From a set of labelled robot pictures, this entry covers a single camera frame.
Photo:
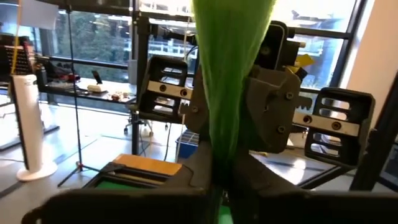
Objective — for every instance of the white tower stand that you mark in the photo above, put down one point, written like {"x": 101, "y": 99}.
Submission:
{"x": 29, "y": 124}

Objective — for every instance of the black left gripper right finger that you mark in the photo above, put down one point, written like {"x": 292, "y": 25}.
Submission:
{"x": 295, "y": 208}

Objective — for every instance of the black phone stand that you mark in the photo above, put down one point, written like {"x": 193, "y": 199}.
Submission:
{"x": 97, "y": 77}

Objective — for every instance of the white desk device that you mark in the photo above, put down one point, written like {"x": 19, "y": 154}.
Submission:
{"x": 97, "y": 88}

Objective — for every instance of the red poppy flower bunch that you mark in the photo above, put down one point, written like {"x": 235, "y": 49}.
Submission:
{"x": 230, "y": 77}

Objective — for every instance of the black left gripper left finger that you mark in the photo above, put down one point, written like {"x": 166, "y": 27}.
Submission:
{"x": 124, "y": 205}

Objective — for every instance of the dark desk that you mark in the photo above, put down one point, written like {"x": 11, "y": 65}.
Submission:
{"x": 124, "y": 88}

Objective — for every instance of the white paper sheet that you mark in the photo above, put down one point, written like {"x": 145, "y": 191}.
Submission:
{"x": 40, "y": 14}

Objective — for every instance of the blue storage bin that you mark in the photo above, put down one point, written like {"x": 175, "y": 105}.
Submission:
{"x": 186, "y": 149}

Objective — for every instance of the black tripod stand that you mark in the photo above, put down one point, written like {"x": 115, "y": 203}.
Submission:
{"x": 74, "y": 93}

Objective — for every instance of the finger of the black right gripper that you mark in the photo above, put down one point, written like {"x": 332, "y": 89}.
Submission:
{"x": 146, "y": 105}
{"x": 363, "y": 124}

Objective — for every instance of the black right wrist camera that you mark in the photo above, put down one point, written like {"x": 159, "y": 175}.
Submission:
{"x": 273, "y": 43}

